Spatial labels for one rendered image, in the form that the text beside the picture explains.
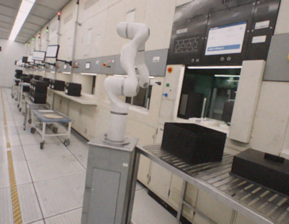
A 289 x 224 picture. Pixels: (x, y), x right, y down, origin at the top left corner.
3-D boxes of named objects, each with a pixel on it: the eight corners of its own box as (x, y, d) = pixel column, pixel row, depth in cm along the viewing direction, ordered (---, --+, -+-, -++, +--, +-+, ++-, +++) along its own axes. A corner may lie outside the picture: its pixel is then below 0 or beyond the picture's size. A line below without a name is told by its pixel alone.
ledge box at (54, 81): (50, 89, 462) (50, 78, 459) (61, 90, 480) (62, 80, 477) (53, 90, 440) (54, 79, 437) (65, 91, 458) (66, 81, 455)
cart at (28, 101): (22, 115, 481) (22, 97, 475) (44, 115, 514) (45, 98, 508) (25, 123, 408) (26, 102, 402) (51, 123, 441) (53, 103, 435)
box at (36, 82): (32, 90, 431) (33, 80, 428) (45, 92, 448) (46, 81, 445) (34, 92, 407) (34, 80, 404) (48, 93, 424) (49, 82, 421)
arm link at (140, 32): (116, 96, 123) (138, 99, 120) (110, 91, 112) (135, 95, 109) (130, 28, 129) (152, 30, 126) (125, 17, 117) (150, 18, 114)
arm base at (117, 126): (97, 142, 113) (100, 112, 111) (106, 134, 132) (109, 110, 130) (126, 146, 111) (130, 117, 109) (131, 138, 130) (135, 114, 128)
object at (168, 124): (190, 145, 134) (194, 122, 132) (222, 161, 110) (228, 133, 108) (159, 147, 120) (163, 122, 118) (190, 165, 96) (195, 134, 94)
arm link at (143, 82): (152, 51, 137) (150, 87, 154) (141, 46, 148) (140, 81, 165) (142, 53, 133) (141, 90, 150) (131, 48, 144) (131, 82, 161)
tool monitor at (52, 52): (45, 62, 390) (46, 44, 386) (69, 66, 422) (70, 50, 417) (49, 61, 358) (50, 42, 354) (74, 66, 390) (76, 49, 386)
